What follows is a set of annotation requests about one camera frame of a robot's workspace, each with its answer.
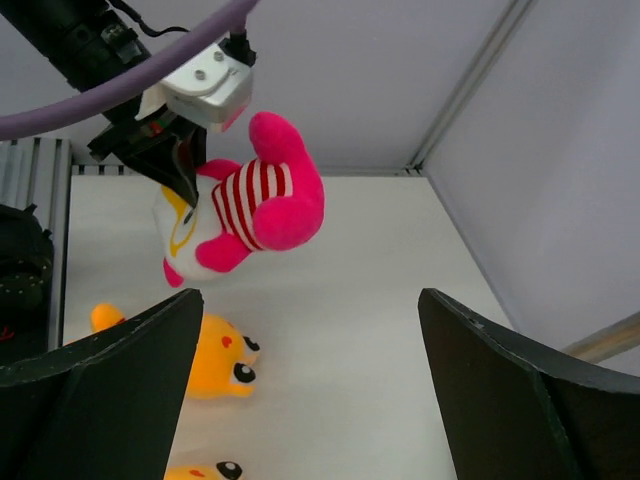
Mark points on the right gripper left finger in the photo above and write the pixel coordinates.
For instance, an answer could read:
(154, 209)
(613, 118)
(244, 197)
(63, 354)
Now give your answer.
(105, 406)

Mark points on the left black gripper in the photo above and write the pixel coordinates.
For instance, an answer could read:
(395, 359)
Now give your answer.
(164, 147)

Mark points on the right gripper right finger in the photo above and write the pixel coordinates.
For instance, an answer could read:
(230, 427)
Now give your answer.
(513, 408)

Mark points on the pink plush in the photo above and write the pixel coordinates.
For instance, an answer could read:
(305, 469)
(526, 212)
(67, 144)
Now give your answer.
(275, 202)

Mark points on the yellow dotted plush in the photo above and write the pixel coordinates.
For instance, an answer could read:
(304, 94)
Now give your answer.
(221, 365)
(224, 470)

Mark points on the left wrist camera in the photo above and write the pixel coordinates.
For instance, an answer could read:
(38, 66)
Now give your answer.
(211, 89)

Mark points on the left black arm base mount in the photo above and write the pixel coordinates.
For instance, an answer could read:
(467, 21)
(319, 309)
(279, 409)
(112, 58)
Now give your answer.
(27, 257)

